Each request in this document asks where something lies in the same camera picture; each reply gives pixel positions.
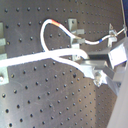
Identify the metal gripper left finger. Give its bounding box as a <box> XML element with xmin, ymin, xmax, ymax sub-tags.
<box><xmin>80</xmin><ymin>60</ymin><xmax>117</xmax><ymax>89</ymax></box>

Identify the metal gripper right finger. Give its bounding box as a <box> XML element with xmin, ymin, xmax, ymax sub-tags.
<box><xmin>71</xmin><ymin>47</ymin><xmax>116</xmax><ymax>60</ymax></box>

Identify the white cable with coloured marks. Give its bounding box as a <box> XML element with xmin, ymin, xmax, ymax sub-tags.
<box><xmin>0</xmin><ymin>18</ymin><xmax>124</xmax><ymax>80</ymax></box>

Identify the metal clip right top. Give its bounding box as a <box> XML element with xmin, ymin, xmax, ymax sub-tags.
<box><xmin>108</xmin><ymin>23</ymin><xmax>117</xmax><ymax>47</ymax></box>

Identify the lower metal cable clip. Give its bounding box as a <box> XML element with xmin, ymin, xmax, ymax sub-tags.
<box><xmin>70</xmin><ymin>37</ymin><xmax>84</xmax><ymax>49</ymax></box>

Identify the metal cable clip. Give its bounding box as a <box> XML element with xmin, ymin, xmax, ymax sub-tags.
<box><xmin>68</xmin><ymin>18</ymin><xmax>84</xmax><ymax>36</ymax></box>
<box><xmin>70</xmin><ymin>37</ymin><xmax>84</xmax><ymax>49</ymax></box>

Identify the upper metal cable clip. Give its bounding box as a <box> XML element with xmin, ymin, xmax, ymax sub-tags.
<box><xmin>68</xmin><ymin>18</ymin><xmax>84</xmax><ymax>36</ymax></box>

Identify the metal bracket left lower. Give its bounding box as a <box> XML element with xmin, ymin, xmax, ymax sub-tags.
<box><xmin>0</xmin><ymin>67</ymin><xmax>9</xmax><ymax>86</ymax></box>

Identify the metal bracket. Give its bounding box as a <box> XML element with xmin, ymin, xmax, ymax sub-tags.
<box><xmin>0</xmin><ymin>67</ymin><xmax>9</xmax><ymax>86</ymax></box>
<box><xmin>0</xmin><ymin>22</ymin><xmax>7</xmax><ymax>60</ymax></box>

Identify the metal bracket left upper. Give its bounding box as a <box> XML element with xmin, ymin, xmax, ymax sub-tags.
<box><xmin>0</xmin><ymin>22</ymin><xmax>7</xmax><ymax>60</ymax></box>

